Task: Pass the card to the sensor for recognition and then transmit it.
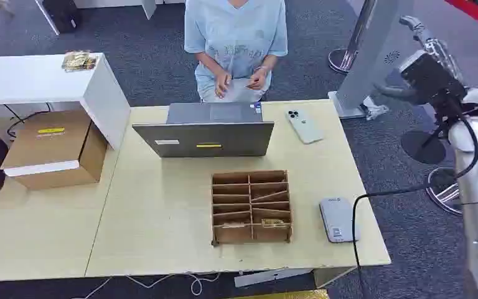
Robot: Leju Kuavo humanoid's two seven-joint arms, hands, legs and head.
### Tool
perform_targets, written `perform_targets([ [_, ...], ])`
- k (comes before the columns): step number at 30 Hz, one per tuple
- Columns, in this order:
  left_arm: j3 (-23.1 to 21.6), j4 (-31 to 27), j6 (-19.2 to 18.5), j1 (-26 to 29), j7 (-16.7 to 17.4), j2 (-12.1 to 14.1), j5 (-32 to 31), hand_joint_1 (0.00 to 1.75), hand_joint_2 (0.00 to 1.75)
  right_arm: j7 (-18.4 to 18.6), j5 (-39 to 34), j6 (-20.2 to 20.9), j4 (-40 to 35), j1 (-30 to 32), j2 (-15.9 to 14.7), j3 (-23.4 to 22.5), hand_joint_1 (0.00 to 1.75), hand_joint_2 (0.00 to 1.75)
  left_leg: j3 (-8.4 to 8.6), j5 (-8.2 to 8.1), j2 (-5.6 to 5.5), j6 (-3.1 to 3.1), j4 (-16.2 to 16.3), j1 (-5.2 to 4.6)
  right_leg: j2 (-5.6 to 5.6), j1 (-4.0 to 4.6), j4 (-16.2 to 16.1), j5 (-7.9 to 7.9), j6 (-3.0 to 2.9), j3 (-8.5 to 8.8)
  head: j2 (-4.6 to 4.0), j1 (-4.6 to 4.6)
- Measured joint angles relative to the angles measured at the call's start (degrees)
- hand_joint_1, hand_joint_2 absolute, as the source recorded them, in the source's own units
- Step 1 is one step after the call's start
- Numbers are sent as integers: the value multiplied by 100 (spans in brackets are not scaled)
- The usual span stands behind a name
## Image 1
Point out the person's right hand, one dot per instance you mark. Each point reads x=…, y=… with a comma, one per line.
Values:
x=222, y=82

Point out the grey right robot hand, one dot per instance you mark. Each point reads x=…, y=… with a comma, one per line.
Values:
x=437, y=82

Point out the person's left hand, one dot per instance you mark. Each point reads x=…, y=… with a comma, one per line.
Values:
x=259, y=79

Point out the person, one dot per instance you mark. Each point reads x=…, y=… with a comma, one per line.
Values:
x=235, y=33

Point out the grey laptop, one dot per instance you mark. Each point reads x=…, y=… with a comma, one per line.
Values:
x=206, y=138

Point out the white smartphone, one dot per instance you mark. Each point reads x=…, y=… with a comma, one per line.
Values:
x=305, y=127

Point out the crumpled clear plastic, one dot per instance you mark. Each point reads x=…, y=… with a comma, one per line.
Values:
x=375, y=109

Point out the silver kiosk stand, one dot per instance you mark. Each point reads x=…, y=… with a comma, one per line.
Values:
x=371, y=53

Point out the red barrier strip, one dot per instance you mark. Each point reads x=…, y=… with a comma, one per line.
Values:
x=476, y=10

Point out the pale card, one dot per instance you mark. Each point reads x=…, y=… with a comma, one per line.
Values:
x=231, y=225

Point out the gold printed card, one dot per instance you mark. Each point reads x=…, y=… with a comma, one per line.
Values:
x=273, y=223

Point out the wooden compartment card box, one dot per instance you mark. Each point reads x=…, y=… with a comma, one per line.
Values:
x=233, y=235

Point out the grey card reader device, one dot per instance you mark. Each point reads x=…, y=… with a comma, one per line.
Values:
x=339, y=218

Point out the black cabinet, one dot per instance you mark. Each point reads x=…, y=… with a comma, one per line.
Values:
x=61, y=14

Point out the brown cardboard box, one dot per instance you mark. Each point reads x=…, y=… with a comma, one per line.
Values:
x=49, y=144

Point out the white side desk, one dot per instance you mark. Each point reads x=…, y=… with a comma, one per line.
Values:
x=28, y=76

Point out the yellow sheet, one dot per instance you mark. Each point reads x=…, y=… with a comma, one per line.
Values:
x=288, y=295

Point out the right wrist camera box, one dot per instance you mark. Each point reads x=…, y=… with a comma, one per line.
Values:
x=411, y=61

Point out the black stanchion post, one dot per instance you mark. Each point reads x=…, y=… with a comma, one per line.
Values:
x=422, y=148

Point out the chrome stanchion post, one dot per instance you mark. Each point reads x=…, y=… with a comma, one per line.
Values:
x=344, y=57
x=441, y=194

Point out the white furniture frame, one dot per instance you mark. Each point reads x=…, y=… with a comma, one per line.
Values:
x=148, y=6

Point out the white bracket strip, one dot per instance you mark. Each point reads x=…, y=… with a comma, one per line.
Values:
x=272, y=276

